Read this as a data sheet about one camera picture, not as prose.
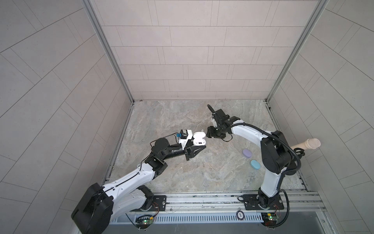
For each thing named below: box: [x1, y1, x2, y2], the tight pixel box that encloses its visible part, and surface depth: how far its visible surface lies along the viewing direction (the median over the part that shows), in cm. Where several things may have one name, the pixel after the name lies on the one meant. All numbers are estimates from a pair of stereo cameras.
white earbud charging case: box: [192, 131, 206, 146], surface depth 65 cm
